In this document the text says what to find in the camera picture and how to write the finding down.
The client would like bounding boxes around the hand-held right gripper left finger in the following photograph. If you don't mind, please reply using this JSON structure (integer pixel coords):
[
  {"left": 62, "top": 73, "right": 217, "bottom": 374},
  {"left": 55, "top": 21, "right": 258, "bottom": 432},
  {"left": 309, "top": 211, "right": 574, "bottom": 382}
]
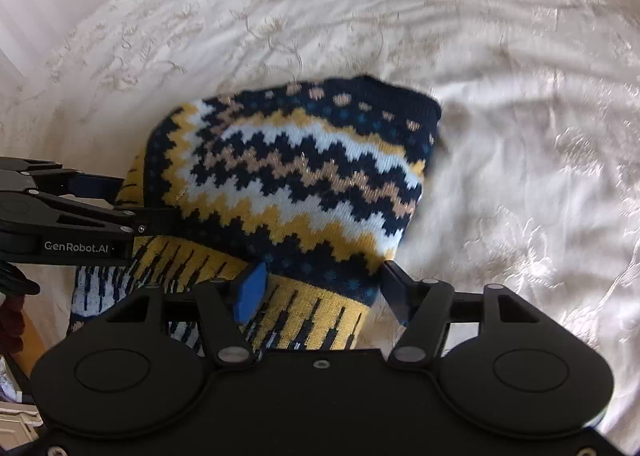
[{"left": 95, "top": 261, "right": 268, "bottom": 368}]

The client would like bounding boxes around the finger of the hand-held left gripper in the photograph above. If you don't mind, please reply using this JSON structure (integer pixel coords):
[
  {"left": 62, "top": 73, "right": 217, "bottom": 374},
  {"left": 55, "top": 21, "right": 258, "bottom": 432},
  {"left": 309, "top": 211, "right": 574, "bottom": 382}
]
[
  {"left": 30, "top": 190, "right": 182, "bottom": 239},
  {"left": 0, "top": 156, "right": 126, "bottom": 202}
]

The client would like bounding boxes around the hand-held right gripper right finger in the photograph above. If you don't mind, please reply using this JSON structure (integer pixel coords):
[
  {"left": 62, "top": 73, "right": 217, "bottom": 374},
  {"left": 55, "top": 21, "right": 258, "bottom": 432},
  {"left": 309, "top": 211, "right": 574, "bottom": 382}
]
[{"left": 381, "top": 261, "right": 553, "bottom": 369}]

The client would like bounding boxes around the navy yellow zigzag knit sweater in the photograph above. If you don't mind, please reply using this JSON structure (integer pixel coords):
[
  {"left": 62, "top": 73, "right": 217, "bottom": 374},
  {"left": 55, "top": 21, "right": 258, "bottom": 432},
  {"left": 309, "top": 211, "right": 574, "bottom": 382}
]
[{"left": 67, "top": 76, "right": 443, "bottom": 357}]

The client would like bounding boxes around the person's left forearm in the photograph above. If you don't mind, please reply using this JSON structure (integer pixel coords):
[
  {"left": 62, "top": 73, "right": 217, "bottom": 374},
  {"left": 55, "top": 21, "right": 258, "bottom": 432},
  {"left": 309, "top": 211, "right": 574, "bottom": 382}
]
[{"left": 0, "top": 293, "right": 27, "bottom": 358}]

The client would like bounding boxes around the cream satin bedspread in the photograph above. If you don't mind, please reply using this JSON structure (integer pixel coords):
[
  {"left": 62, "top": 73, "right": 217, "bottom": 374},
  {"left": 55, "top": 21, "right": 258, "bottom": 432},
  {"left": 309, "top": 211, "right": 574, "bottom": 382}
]
[{"left": 0, "top": 0, "right": 640, "bottom": 442}]

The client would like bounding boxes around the white storage box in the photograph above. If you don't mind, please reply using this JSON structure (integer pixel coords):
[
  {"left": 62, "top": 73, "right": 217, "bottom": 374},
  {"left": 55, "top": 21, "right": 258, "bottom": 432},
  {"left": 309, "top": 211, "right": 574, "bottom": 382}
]
[{"left": 0, "top": 401, "right": 45, "bottom": 456}]

